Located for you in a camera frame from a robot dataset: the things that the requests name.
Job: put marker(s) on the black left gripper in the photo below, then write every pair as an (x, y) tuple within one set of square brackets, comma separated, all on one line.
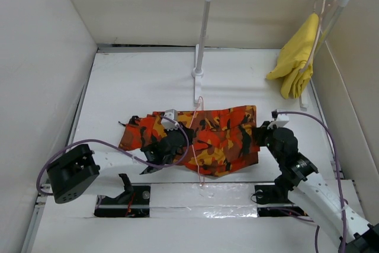
[(181, 131)]

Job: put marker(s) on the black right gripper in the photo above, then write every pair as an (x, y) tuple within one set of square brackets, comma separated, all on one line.
[(260, 131)]

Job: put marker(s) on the pink wire hanger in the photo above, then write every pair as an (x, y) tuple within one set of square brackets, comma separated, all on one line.
[(200, 104)]

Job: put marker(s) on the orange camouflage trousers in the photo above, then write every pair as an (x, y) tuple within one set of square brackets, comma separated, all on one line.
[(223, 139)]

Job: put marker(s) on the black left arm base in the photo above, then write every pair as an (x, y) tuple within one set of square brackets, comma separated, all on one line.
[(133, 202)]

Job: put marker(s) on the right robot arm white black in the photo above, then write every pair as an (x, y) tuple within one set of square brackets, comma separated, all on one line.
[(301, 183)]

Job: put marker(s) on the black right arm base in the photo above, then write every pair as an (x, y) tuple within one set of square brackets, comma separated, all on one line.
[(270, 202)]

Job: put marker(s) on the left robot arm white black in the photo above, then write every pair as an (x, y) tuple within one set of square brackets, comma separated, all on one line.
[(83, 171)]

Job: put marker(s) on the yellow garment on hanger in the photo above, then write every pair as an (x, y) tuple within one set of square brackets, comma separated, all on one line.
[(293, 64)]

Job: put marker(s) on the beige hanger holding garment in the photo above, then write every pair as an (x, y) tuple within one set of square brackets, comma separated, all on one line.
[(323, 12)]

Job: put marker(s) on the white clothes rack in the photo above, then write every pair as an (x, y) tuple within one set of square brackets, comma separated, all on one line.
[(198, 73)]

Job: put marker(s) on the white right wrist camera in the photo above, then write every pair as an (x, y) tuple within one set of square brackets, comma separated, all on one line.
[(279, 119)]

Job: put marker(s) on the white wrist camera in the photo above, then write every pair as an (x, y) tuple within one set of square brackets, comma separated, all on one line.
[(169, 120), (279, 119)]

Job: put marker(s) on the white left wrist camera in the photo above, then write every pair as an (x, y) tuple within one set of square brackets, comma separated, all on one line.
[(169, 120)]

